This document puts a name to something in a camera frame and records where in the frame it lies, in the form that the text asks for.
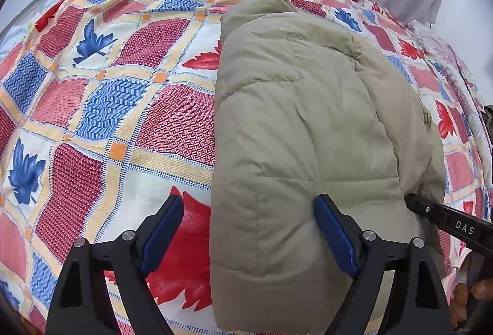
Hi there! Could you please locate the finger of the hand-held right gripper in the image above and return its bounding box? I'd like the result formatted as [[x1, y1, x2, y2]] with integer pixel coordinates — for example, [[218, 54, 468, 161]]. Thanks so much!
[[404, 192, 493, 255]]

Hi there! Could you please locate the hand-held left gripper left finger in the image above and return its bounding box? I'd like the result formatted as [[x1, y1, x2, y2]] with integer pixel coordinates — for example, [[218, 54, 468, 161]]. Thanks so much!
[[45, 194, 185, 335]]

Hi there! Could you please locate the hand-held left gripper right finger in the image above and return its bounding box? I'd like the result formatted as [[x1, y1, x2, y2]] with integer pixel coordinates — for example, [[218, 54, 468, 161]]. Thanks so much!
[[313, 193, 452, 335]]

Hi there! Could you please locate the beige puffer jacket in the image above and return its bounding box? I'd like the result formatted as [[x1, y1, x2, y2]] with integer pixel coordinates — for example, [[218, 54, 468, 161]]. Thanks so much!
[[209, 0, 449, 333]]

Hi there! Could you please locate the person's right hand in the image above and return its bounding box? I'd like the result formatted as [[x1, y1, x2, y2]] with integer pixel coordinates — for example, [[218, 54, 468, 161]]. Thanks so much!
[[449, 272, 493, 327]]

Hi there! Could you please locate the red blue leaf-print quilt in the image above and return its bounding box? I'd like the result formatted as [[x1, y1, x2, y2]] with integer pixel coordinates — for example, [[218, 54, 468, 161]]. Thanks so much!
[[0, 0, 490, 335]]

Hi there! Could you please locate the pink floral bed sheet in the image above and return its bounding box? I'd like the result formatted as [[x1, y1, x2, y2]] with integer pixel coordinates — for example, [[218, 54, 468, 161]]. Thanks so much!
[[408, 19, 493, 151]]

